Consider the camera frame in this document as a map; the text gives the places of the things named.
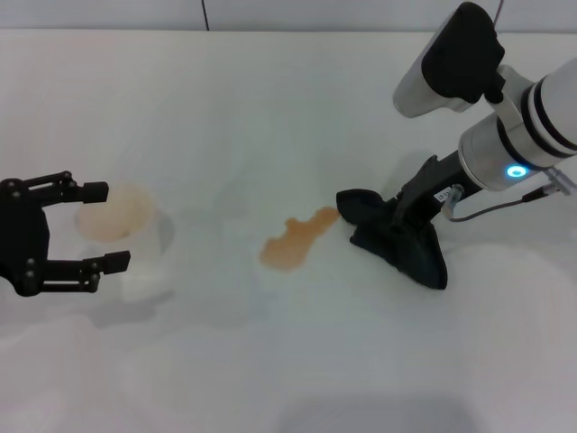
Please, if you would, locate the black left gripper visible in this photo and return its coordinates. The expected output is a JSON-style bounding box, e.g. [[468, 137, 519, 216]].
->
[[0, 170, 133, 299]]

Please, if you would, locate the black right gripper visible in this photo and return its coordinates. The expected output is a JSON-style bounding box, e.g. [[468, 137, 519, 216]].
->
[[389, 152, 473, 235]]

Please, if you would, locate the dark blue rag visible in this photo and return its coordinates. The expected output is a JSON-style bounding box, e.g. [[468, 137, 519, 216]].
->
[[334, 188, 450, 292]]

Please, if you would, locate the brown water stain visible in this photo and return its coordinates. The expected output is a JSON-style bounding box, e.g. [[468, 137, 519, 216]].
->
[[258, 205, 341, 275]]

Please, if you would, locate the thin cable with metal connector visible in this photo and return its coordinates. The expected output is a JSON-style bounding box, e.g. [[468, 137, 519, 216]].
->
[[443, 166, 577, 224]]

